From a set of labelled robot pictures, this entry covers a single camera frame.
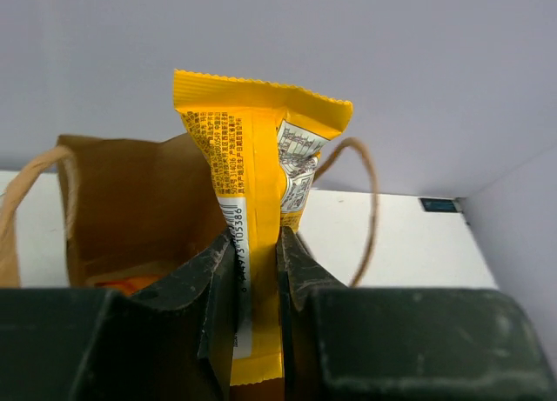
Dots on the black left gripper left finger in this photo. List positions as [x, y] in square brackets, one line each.
[170, 341]

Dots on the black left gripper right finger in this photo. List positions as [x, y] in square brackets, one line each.
[342, 343]

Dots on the orange snack pack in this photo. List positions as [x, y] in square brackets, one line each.
[126, 285]

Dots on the small yellow snack packet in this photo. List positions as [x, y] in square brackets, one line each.
[263, 142]

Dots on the brown and green paper bag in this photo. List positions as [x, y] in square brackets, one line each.
[130, 208]

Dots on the blue label right corner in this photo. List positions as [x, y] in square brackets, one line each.
[439, 205]

